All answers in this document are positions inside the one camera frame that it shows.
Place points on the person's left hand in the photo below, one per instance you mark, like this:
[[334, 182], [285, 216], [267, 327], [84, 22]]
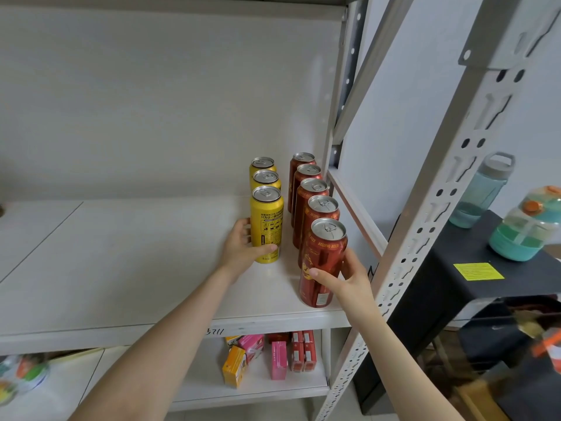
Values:
[[236, 254]]

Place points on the person's right hand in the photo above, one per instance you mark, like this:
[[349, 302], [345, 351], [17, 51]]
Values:
[[353, 291]]

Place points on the person's right thumb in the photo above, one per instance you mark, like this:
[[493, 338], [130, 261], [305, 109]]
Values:
[[325, 278]]

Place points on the person's left thumb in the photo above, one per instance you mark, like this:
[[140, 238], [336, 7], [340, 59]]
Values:
[[264, 251]]

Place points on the red drink can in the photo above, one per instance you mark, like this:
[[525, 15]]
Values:
[[322, 254], [322, 210], [302, 179], [293, 170], [307, 201]]

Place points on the yellow drink can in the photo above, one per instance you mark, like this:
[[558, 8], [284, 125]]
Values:
[[267, 214], [266, 177], [262, 164]]

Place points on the person's right forearm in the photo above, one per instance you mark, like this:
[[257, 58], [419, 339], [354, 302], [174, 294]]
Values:
[[394, 368]]

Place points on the person's left forearm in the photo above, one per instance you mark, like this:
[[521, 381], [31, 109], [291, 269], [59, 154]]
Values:
[[162, 346]]

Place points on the red white carton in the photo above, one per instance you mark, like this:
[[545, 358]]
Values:
[[297, 352], [309, 351]]

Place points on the pink carton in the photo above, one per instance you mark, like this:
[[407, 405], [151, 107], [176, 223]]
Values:
[[252, 346], [278, 361]]

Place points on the black cabinet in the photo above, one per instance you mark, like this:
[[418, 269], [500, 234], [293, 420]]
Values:
[[429, 284]]

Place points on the yellow orange carton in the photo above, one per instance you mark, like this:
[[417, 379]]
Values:
[[233, 368]]

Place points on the grey metal shelving rack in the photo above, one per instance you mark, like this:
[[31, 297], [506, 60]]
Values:
[[131, 258]]

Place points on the yellow paper label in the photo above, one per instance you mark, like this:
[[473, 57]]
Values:
[[478, 271]]

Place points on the teal bottle with grey lid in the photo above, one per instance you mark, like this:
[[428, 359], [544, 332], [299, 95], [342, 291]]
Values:
[[480, 192]]

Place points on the clear plastic storage box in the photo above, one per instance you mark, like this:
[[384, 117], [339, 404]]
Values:
[[491, 381]]

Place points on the green bottle with orange lid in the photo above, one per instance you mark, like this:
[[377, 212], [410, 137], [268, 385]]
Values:
[[521, 236]]

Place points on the orange white item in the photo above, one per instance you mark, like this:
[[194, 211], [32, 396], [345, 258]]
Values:
[[548, 348]]

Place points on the colourful snack bag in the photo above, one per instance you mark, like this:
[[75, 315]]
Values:
[[22, 377]]

